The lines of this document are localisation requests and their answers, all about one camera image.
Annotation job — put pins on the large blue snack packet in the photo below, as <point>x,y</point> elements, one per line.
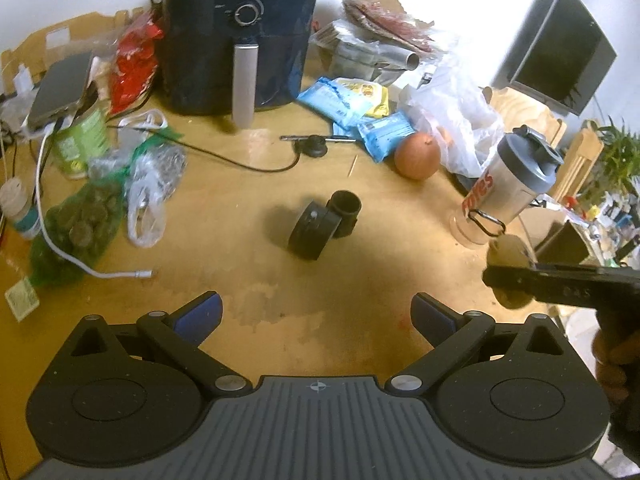
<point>330,100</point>

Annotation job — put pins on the red snack bag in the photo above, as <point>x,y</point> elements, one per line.
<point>132,70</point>

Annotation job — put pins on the dark monitor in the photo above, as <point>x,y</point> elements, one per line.
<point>555,50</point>

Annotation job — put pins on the white plastic bag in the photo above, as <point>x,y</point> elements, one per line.
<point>460,120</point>

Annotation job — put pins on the black caster wheel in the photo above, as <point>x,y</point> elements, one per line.
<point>310,230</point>

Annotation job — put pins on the green net bag of chestnuts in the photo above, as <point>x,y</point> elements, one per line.
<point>75,220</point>

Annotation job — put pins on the toothpick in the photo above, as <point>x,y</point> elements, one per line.
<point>353,166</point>

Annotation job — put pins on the brown onion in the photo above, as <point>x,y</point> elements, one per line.
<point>417,157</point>

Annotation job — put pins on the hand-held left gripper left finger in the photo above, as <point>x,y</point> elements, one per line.
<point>200,316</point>

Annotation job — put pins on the tan earbud case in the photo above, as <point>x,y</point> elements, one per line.
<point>510,252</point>

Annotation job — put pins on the grey shaker bottle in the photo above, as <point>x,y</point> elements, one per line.
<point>510,180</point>

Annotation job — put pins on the paper tag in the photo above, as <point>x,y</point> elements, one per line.
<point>22,301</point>

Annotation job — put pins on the thin metal rod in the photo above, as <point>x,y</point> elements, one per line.
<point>290,137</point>

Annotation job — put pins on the small blue snack packet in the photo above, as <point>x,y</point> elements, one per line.
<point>385,135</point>

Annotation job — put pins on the clear packets of food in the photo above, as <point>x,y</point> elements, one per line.
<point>385,15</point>

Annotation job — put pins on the cardboard box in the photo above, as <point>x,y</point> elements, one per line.
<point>60,35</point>

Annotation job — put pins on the dark blue air fryer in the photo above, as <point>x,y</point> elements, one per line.
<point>210,50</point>

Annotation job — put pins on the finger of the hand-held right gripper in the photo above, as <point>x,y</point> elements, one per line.
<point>560,287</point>

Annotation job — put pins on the green potted plant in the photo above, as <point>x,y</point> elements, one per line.
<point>620,155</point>

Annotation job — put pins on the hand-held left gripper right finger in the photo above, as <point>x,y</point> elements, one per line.
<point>430,316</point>

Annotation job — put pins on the green label canister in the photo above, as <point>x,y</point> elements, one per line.
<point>82,140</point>

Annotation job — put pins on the dark bin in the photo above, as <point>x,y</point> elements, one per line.
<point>562,242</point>

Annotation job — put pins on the black round puck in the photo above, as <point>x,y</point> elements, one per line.
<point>311,147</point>

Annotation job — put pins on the person's right hand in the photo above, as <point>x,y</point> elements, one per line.
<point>612,360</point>

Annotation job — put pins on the clear crumpled plastic bag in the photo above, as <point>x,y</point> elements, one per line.
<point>150,185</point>

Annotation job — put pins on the silver carabiner clip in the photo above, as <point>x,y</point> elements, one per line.
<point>487,220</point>

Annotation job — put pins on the white bottle with blue label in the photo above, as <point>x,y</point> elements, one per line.
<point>20,210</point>

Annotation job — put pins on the wooden chair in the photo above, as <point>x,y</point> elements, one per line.
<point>530,110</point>

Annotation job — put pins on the metal pot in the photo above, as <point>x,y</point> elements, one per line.
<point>360,60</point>

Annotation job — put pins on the smartphone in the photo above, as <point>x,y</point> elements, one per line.
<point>60,87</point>

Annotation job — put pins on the yellow snack packet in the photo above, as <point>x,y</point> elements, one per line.
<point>372,95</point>

